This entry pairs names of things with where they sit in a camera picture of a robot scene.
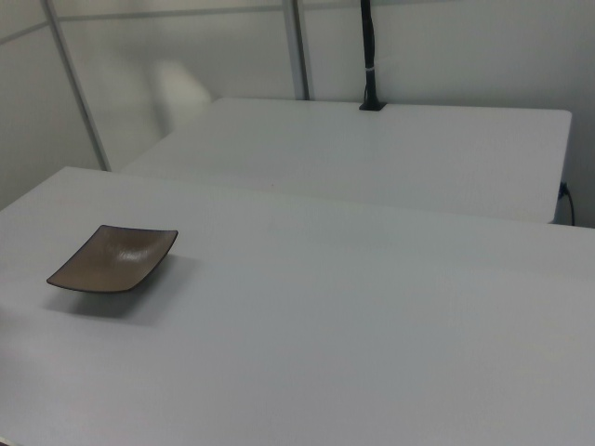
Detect black power cable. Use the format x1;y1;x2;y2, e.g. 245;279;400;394
559;181;576;228

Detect white adjacent table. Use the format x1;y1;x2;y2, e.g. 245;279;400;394
121;97;574;225

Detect square brown ceramic plate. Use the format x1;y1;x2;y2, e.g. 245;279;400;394
46;224;179;295

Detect grey metal partition post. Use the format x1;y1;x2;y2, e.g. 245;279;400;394
282;0;311;101
40;0;113;172

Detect black pole stand square base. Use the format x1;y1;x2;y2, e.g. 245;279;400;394
358;0;388;112

